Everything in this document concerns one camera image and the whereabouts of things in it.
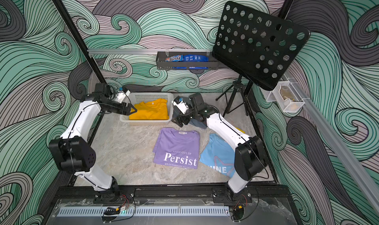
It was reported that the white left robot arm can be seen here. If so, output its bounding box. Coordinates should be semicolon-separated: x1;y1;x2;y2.
48;83;137;203

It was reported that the black perforated music stand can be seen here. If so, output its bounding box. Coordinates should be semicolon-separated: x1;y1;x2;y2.
212;1;311;128

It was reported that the white plastic laundry basket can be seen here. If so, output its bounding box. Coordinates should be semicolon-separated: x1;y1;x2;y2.
119;93;174;126

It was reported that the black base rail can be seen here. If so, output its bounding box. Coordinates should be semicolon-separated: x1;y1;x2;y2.
51;183;293;205

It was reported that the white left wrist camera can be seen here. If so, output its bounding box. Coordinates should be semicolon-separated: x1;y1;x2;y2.
115;87;131;104

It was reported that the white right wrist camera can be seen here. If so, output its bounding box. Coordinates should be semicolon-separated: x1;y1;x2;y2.
173;96;190;114

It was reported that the clear plastic wall bin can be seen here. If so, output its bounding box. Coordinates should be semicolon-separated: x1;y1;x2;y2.
266;81;305;113

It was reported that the white perforated cable duct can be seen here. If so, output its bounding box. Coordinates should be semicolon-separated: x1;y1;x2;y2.
57;206;230;217

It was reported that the aluminium right wall rail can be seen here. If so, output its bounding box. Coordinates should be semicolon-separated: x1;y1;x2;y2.
283;72;379;214

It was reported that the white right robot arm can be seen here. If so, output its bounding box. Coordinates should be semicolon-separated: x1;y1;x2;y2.
171;93;267;198

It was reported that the grey t-shirt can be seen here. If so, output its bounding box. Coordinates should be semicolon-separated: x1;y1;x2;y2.
171;96;206;129

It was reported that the purple Persist t-shirt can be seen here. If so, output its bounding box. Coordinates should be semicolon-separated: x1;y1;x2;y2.
153;128;200;169

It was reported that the light blue t-shirt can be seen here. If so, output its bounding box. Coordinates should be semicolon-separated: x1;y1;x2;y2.
199;134;235;178

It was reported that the aluminium wall rail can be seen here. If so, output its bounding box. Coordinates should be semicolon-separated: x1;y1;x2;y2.
283;72;379;214
87;48;213;56

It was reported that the black wall shelf tray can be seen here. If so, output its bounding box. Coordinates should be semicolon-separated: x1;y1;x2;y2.
156;52;219;70

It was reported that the black vertical frame post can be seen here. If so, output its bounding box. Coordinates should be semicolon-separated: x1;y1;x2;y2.
52;0;106;100

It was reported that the blue candy packet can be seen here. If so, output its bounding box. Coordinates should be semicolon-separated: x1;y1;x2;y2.
165;55;209;62

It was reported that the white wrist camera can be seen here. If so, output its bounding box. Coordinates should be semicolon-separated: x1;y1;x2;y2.
115;87;131;104
173;96;190;114

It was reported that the yellow t-shirt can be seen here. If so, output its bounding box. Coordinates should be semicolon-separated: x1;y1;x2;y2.
129;99;169;120

